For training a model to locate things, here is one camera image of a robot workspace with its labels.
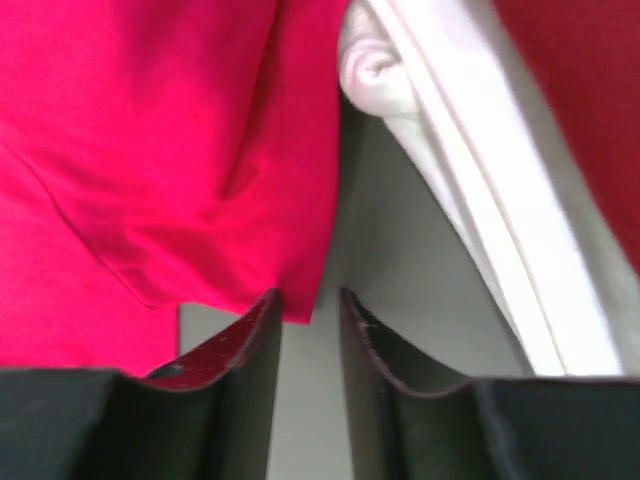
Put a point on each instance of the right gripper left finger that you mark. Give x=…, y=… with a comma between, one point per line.
x=205, y=415

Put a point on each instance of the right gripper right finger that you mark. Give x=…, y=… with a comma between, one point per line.
x=412, y=417

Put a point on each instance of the bright pink-red t shirt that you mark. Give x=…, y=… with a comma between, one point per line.
x=155, y=153

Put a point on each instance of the folded white t shirt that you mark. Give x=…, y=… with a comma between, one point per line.
x=450, y=86

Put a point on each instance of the folded dark red t shirt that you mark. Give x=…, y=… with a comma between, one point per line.
x=585, y=57

